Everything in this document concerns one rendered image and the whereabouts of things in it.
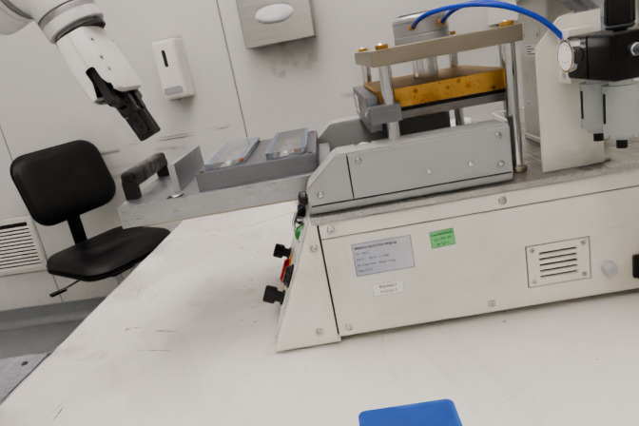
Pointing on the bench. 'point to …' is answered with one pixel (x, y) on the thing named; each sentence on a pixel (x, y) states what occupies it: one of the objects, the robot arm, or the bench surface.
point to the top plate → (428, 25)
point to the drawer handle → (156, 164)
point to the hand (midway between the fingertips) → (144, 125)
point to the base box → (465, 258)
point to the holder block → (218, 179)
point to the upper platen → (443, 87)
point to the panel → (293, 265)
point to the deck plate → (628, 159)
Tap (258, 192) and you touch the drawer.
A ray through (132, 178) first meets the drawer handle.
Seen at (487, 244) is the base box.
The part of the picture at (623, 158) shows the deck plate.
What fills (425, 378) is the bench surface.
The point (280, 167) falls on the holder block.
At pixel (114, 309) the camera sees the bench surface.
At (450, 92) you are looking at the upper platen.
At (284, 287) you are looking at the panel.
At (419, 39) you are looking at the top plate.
